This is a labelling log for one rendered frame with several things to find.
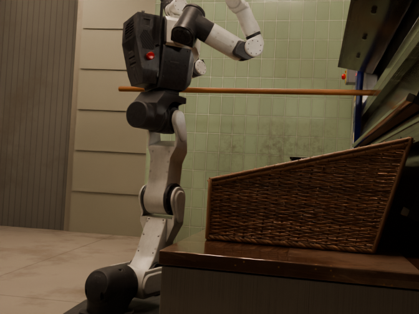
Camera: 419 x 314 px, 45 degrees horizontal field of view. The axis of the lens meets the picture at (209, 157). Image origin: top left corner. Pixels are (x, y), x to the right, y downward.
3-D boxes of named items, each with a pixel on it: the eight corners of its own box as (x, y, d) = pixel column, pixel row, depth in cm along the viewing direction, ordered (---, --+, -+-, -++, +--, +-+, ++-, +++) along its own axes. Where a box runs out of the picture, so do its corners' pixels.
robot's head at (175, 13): (173, 15, 221) (174, -5, 221) (164, 21, 230) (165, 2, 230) (186, 18, 224) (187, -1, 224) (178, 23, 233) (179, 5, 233)
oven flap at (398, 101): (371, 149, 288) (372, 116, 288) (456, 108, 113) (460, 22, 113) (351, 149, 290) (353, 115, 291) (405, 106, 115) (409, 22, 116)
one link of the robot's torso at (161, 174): (169, 217, 216) (171, 108, 214) (136, 214, 224) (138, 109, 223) (187, 214, 229) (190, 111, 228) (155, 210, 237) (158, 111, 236)
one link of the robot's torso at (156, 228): (151, 296, 204) (175, 182, 217) (113, 288, 213) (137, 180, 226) (171, 299, 217) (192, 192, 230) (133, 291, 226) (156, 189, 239)
